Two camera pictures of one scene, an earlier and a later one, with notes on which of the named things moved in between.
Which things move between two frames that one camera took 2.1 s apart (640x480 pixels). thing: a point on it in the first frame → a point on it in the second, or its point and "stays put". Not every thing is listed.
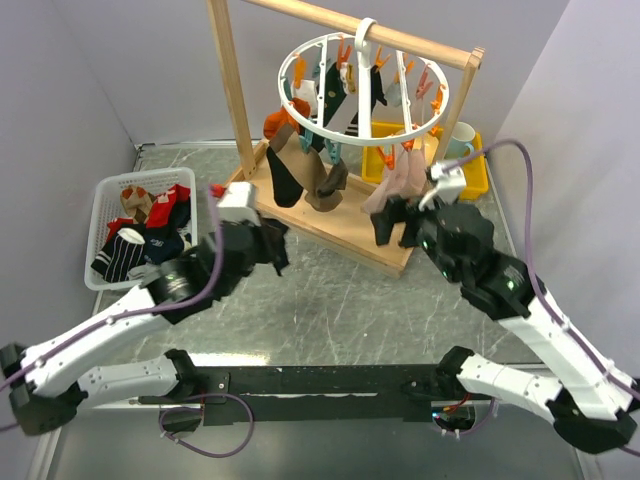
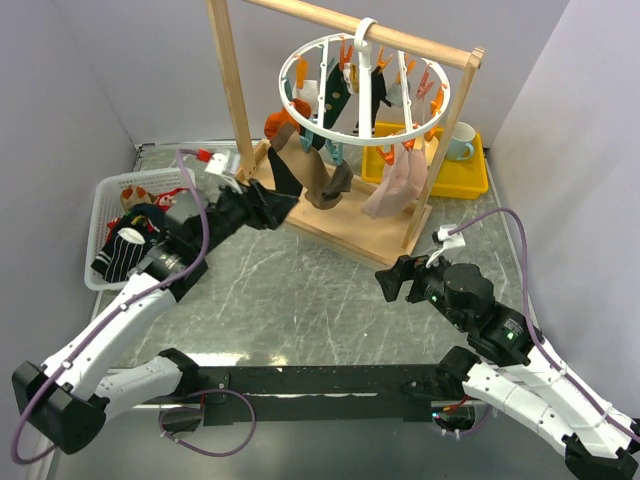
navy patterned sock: x=265 y=244 → x=150 y=210
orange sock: x=282 y=116 stays put
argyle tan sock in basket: x=137 y=202 stays put
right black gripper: x=395 y=212 → x=404 y=268
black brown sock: x=287 y=187 stays put
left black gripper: x=266 y=235 → x=265 y=208
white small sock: x=307 y=92 stays put
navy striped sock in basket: x=126 y=251 stays put
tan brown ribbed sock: x=320 y=181 stays put
